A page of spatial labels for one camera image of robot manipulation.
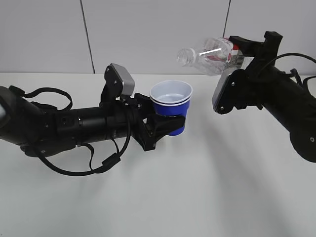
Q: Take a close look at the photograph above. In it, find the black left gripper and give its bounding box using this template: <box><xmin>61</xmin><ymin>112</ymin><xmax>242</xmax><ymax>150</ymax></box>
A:
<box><xmin>119</xmin><ymin>93</ymin><xmax>185</xmax><ymax>152</ymax></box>

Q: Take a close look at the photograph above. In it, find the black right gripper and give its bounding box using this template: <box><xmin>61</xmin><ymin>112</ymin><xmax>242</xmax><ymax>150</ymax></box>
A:
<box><xmin>229</xmin><ymin>31</ymin><xmax>283</xmax><ymax>74</ymax></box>

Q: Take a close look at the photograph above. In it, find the blue plastic cup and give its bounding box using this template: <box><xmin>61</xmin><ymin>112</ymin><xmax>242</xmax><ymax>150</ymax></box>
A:
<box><xmin>149</xmin><ymin>80</ymin><xmax>193</xmax><ymax>104</ymax></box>
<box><xmin>151</xmin><ymin>95</ymin><xmax>193</xmax><ymax>136</ymax></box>

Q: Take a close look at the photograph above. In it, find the clear Wahaha water bottle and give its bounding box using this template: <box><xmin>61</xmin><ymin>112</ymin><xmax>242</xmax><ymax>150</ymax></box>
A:
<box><xmin>177</xmin><ymin>38</ymin><xmax>245</xmax><ymax>76</ymax></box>

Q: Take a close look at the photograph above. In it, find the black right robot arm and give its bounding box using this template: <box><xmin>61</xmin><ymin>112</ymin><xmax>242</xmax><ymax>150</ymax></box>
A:
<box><xmin>229</xmin><ymin>31</ymin><xmax>316</xmax><ymax>162</ymax></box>

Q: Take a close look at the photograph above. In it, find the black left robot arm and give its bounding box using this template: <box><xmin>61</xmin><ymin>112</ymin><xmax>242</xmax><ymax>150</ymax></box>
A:
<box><xmin>0</xmin><ymin>86</ymin><xmax>185</xmax><ymax>157</ymax></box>

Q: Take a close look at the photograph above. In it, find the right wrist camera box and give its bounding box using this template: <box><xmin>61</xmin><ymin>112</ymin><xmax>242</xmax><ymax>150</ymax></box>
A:
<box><xmin>212</xmin><ymin>68</ymin><xmax>263</xmax><ymax>115</ymax></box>

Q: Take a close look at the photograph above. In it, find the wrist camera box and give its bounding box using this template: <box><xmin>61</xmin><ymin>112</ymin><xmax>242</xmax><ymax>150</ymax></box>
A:
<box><xmin>212</xmin><ymin>68</ymin><xmax>263</xmax><ymax>115</ymax></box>
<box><xmin>100</xmin><ymin>63</ymin><xmax>135</xmax><ymax>106</ymax></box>

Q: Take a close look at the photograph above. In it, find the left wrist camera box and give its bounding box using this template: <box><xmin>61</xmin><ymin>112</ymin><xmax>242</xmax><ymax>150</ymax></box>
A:
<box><xmin>100</xmin><ymin>63</ymin><xmax>135</xmax><ymax>106</ymax></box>

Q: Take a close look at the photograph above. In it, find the black right camera cable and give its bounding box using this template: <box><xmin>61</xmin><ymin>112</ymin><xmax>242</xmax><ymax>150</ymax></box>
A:
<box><xmin>256</xmin><ymin>53</ymin><xmax>316</xmax><ymax>86</ymax></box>

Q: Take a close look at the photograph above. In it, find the black camera cable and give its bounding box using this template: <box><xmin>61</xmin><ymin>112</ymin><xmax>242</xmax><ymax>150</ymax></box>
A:
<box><xmin>256</xmin><ymin>53</ymin><xmax>316</xmax><ymax>86</ymax></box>
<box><xmin>23</xmin><ymin>86</ymin><xmax>131</xmax><ymax>177</ymax></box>

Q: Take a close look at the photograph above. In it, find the black left camera cable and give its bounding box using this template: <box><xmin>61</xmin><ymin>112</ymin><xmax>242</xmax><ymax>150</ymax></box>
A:
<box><xmin>23</xmin><ymin>86</ymin><xmax>131</xmax><ymax>177</ymax></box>

